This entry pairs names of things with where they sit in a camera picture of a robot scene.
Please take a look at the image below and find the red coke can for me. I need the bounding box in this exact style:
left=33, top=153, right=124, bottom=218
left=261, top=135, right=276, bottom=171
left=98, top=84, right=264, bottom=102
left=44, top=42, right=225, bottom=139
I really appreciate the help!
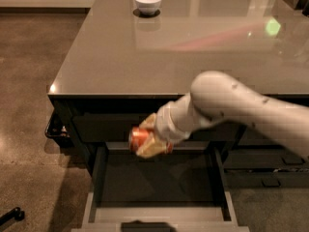
left=128, top=127, right=174, bottom=155

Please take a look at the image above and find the right bottom drawer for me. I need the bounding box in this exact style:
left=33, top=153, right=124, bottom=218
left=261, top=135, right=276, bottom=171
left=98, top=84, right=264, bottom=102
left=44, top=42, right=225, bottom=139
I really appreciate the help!
left=225, top=172, right=309, bottom=189

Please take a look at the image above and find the black object on floor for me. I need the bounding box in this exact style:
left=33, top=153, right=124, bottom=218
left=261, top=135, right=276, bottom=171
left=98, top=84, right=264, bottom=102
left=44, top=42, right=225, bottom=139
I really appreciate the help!
left=0, top=207, right=25, bottom=229

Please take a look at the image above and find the dark cabinet counter unit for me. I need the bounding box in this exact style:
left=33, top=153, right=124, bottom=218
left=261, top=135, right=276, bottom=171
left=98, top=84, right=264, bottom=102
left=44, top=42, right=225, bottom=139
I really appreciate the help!
left=47, top=0, right=309, bottom=189

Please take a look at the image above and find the dark top drawer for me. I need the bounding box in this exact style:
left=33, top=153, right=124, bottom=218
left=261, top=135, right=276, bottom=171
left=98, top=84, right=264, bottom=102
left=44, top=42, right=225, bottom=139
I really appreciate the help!
left=72, top=113, right=241, bottom=143

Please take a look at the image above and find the open middle drawer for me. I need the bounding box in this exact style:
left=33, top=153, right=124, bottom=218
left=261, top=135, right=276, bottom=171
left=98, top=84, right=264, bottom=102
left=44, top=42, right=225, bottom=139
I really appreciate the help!
left=71, top=144, right=250, bottom=232

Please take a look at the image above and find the white ceramic bowl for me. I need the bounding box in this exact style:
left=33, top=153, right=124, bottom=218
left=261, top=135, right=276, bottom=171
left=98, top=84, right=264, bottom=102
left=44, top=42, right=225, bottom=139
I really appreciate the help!
left=134, top=0, right=162, bottom=15

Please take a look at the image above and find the right upper drawer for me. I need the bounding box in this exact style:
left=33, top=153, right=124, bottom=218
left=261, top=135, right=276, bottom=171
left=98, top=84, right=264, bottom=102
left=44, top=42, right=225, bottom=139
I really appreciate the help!
left=239, top=128, right=282, bottom=147

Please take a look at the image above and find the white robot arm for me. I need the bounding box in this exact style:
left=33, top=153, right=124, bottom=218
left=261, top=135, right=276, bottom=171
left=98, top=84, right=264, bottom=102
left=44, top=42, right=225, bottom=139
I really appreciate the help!
left=136, top=72, right=309, bottom=160

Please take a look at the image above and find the right middle drawer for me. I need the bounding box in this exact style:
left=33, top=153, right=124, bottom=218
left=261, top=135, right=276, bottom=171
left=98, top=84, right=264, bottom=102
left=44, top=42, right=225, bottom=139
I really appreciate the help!
left=223, top=148, right=309, bottom=170

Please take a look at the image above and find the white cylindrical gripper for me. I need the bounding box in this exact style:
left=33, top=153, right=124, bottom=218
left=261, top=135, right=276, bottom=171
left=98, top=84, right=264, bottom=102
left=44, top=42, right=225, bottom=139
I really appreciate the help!
left=136, top=94, right=212, bottom=159

